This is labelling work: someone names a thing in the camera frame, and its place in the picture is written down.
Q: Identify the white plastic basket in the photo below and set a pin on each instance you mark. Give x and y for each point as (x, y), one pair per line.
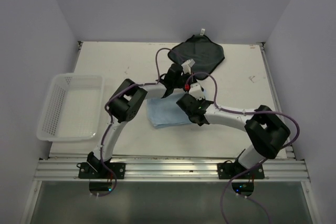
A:
(72, 108)

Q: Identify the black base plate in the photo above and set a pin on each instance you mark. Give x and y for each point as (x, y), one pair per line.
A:
(87, 172)
(229, 169)

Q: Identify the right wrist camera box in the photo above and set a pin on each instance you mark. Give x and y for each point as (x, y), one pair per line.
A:
(195, 90)

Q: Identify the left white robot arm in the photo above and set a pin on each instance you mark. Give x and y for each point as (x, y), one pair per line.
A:
(124, 105)

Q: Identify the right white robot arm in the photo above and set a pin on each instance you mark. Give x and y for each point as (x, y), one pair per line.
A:
(266, 131)

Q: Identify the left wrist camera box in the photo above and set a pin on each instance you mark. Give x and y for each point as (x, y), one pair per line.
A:
(187, 66)

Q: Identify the aluminium mounting rail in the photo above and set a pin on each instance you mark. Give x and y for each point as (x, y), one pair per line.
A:
(168, 169)

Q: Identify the light blue towel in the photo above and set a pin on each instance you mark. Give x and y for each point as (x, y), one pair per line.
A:
(165, 112)

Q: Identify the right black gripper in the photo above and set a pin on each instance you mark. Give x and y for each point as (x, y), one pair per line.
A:
(199, 100)

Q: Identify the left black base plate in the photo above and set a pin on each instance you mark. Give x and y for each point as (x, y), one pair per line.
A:
(87, 172)

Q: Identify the dark grey towel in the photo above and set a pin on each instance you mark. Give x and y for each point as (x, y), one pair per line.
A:
(206, 54)

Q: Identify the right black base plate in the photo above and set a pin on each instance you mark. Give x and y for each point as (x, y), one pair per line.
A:
(229, 169)

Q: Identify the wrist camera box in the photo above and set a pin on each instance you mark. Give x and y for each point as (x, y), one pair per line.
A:
(195, 90)
(187, 66)

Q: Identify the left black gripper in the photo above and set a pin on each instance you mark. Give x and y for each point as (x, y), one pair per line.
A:
(191, 80)

